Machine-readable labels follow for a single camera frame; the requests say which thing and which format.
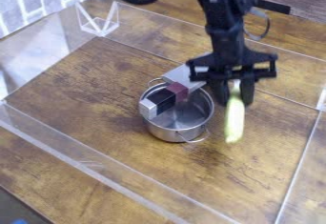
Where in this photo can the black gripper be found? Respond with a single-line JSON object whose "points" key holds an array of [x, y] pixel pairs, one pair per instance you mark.
{"points": [[231, 61]]}

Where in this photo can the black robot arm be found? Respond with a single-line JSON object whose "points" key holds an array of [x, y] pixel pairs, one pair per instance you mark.
{"points": [[225, 13]]}

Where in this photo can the silver metal pot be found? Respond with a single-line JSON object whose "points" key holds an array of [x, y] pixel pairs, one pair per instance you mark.
{"points": [[183, 122]]}

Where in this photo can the black strip on table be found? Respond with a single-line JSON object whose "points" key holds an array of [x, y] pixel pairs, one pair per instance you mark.
{"points": [[267, 5]]}

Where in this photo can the clear acrylic enclosure wall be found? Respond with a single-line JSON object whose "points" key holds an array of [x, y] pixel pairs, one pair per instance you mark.
{"points": [[76, 113]]}

